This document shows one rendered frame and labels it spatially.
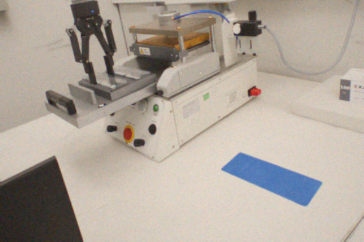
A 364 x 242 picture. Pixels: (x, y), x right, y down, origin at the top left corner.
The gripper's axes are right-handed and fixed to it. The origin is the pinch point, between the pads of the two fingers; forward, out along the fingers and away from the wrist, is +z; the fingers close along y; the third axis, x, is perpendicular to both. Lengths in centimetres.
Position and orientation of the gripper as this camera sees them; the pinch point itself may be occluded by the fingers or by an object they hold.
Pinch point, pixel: (100, 70)
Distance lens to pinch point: 93.1
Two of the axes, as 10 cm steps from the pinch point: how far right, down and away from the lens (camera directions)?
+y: -7.3, 3.3, -6.0
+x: 6.7, 1.6, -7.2
